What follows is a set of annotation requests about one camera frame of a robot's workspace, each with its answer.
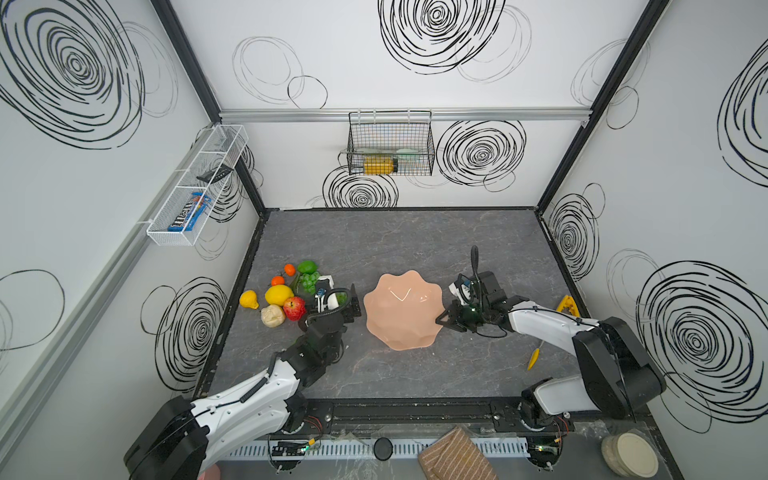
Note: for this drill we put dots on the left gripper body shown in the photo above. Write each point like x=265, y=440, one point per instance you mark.
x=339, y=307

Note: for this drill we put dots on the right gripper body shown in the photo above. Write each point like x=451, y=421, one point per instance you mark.
x=458, y=312

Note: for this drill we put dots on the red fake apple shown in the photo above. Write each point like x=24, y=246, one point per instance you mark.
x=294, y=308

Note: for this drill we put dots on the yellow fake lemon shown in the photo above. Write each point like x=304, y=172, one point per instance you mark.
x=278, y=295

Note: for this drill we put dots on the pink wavy fruit bowl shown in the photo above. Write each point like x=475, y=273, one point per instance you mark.
x=401, y=311

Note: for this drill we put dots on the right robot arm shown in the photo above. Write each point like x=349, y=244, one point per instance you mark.
x=616, y=374

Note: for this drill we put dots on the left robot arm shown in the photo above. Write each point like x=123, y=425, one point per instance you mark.
x=187, y=437

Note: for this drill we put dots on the green fake grapes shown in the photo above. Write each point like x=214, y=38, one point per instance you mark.
x=296, y=282

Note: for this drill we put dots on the green fake lime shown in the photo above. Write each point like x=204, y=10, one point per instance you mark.
x=307, y=267

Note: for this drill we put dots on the yellow fake pear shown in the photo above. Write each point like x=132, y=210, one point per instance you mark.
x=249, y=300

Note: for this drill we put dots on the striped brown cloth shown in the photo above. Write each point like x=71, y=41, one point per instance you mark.
x=455, y=456

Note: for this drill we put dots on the black round knob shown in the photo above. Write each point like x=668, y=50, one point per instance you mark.
x=383, y=449

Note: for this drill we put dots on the blue candy packet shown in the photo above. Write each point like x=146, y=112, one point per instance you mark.
x=186, y=219

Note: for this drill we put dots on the yellow sponge in basket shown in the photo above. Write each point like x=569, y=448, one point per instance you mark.
x=379, y=165

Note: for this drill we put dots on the black remote control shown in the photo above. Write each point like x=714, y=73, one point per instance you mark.
x=215, y=175

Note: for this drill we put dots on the green item in basket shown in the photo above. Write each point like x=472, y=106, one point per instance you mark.
x=388, y=154

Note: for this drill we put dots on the pink cup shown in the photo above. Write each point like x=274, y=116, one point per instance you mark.
x=212, y=473

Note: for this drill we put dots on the yellow handled tongs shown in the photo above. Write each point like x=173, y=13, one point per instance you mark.
x=568, y=306

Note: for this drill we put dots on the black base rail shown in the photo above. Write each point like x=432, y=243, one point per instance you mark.
x=516, y=414

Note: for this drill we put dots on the white slotted cable duct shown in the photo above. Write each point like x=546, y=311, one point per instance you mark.
x=263, y=450

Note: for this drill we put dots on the white wire wall shelf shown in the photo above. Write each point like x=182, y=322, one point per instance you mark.
x=215, y=145

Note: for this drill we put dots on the black wire wall basket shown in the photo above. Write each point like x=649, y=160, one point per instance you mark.
x=391, y=129

